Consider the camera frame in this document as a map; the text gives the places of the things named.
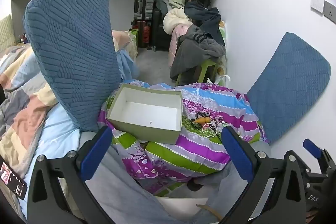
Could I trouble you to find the grey wall socket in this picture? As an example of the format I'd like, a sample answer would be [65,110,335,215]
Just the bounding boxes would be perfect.
[322,1,336,24]

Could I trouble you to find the patchwork quilt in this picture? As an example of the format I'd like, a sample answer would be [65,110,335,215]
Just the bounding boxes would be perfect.
[0,46,59,180]

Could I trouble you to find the green plastic stool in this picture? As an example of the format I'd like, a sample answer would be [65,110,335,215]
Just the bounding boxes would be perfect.
[175,59,219,86]

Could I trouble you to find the pink quilted blanket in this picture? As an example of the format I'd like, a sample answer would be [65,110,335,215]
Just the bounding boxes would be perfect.
[168,25,190,67]

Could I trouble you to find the dark navy jacket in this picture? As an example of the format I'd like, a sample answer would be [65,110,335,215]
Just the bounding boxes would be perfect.
[184,1,221,33]

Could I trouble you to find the dark red suitcase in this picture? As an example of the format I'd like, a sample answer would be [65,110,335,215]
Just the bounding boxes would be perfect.
[137,20,153,48]

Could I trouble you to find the black suitcase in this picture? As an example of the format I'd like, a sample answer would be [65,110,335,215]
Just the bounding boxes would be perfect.
[152,7,172,52]

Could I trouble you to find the floral printed mat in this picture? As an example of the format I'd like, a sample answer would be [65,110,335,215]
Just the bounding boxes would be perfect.
[215,21,228,83]

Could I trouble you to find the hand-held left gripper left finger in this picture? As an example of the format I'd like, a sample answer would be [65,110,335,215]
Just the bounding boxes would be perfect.
[26,126,116,224]

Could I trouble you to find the grey hard suitcase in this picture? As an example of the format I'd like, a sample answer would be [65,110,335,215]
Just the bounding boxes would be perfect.
[134,0,155,21]

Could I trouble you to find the grey-green cardboard box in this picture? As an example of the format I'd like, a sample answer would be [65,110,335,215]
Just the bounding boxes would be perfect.
[106,83,183,145]

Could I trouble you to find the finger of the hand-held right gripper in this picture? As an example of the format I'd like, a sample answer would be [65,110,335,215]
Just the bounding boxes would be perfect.
[303,138,336,177]

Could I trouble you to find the small blue quilted chair cover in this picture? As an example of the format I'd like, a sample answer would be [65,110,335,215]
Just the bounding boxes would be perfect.
[245,32,332,146]

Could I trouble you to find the black printed label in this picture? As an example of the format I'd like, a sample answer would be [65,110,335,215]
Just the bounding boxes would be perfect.
[0,154,28,199]

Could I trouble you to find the beige padded headboard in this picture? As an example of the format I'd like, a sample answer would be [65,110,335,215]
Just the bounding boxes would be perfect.
[0,14,16,52]

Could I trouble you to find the light blue bed sheet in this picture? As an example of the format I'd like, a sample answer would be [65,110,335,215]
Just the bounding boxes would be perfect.
[22,49,141,188]

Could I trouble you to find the beige embroidered cloth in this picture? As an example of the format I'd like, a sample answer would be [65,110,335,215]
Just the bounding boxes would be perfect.
[112,30,138,58]

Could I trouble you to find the large blue quilted chair cover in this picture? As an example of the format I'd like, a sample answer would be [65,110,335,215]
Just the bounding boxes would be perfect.
[23,0,124,132]

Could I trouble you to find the white wall switch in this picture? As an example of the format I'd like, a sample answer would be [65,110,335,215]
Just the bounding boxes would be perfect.
[310,0,325,14]

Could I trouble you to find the white bag handles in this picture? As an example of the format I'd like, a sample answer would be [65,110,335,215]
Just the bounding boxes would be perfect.
[207,74,231,86]

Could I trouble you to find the cream puffy coat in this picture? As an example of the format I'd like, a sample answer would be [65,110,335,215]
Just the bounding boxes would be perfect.
[163,8,193,34]

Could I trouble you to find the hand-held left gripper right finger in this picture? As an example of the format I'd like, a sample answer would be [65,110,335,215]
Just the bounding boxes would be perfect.
[222,126,307,224]

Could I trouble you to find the green stool with grey clothes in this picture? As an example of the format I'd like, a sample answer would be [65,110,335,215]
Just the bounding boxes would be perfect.
[170,25,226,81]

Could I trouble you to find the colourful striped printed blanket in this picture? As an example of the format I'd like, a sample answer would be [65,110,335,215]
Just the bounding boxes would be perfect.
[98,79,269,197]

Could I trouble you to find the orange carrot hair clip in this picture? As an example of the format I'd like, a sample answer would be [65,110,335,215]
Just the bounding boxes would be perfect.
[193,116,211,125]

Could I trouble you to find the tan strap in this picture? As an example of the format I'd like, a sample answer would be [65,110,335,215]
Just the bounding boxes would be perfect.
[196,203,224,222]

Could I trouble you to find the white paper sheet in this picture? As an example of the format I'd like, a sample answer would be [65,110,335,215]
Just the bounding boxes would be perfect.
[157,196,211,220]

